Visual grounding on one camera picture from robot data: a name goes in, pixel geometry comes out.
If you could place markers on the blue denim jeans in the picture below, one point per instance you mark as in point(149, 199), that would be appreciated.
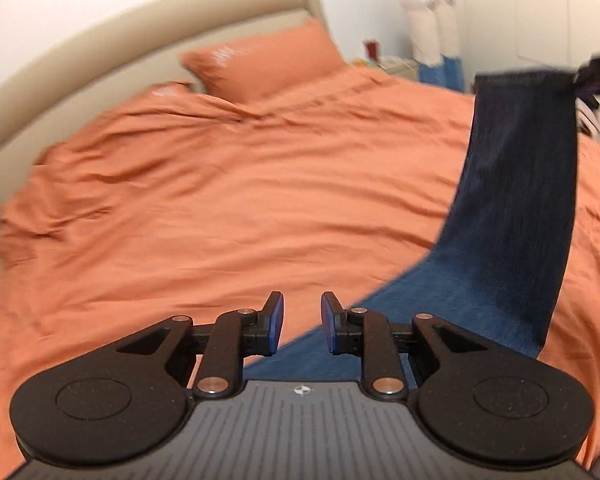
point(498, 263)

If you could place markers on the dark red box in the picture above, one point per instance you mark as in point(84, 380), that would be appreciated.
point(372, 50)

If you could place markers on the white wardrobe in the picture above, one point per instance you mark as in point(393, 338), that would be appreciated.
point(498, 35)

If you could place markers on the white bedside nightstand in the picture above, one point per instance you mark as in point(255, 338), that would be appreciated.
point(391, 65)

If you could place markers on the orange pillow near nightstand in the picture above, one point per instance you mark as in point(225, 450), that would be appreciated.
point(252, 68)

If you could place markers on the orange duvet cover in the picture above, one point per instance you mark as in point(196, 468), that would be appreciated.
point(194, 205)

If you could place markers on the orange pillow near window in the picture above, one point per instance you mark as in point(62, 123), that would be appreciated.
point(174, 88)

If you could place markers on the beige upholstered headboard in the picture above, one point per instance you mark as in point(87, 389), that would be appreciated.
point(72, 84)

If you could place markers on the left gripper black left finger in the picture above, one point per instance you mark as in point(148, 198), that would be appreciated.
point(126, 398)

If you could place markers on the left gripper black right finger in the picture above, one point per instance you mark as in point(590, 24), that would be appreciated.
point(478, 399)

